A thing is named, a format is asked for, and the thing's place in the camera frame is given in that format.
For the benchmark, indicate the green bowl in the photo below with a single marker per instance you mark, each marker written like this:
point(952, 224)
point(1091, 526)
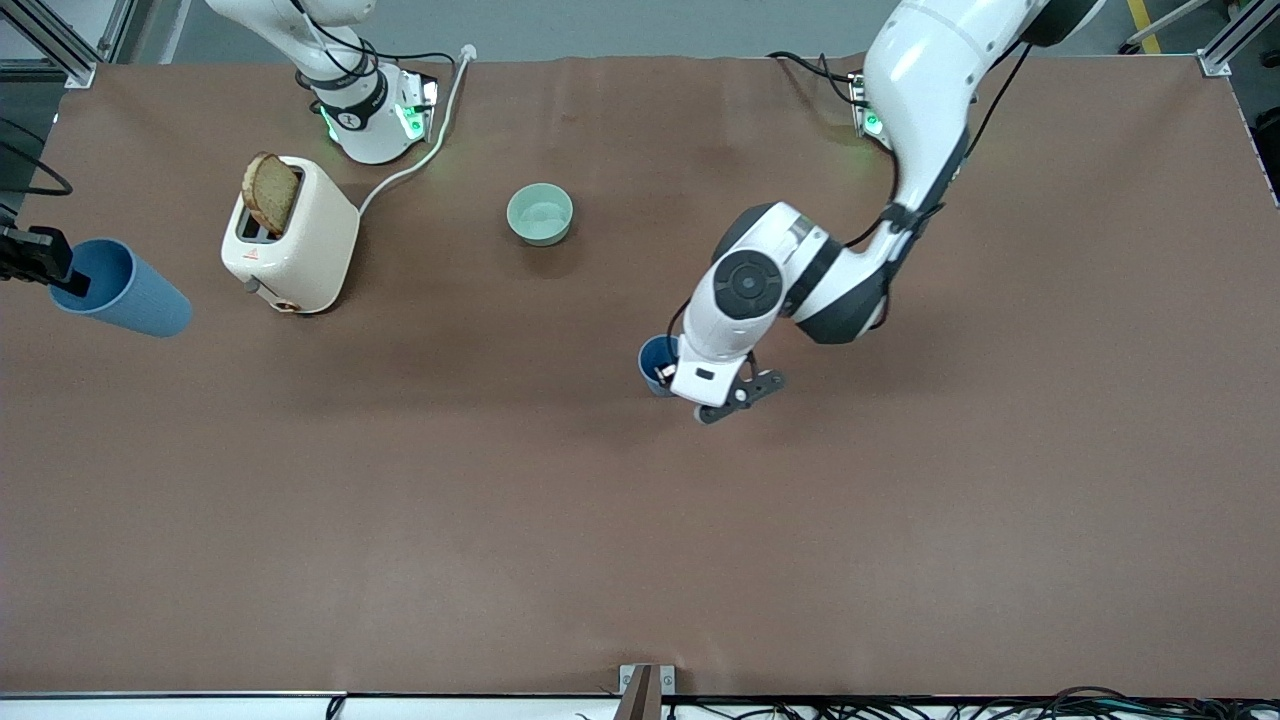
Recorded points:
point(540, 215)

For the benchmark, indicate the cream white toaster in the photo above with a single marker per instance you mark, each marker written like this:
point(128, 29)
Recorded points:
point(310, 240)

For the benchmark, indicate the metal table bracket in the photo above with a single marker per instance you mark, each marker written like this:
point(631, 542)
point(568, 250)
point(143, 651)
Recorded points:
point(645, 690)

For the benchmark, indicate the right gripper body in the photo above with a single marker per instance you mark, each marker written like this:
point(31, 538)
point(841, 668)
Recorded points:
point(28, 254)

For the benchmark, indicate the blue plastic cup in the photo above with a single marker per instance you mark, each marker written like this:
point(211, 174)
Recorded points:
point(652, 355)
point(145, 300)

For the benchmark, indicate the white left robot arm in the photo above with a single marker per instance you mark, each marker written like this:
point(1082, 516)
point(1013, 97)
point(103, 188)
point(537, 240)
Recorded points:
point(930, 90)

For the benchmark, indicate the brown table cover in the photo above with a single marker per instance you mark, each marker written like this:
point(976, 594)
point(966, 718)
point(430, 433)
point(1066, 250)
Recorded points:
point(600, 540)

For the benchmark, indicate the aluminium frame profile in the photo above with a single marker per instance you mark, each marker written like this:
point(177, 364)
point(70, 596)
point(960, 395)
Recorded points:
point(1235, 40)
point(60, 40)

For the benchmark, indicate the brown bread slice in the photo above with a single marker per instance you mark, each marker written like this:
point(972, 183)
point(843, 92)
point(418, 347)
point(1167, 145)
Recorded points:
point(270, 192)

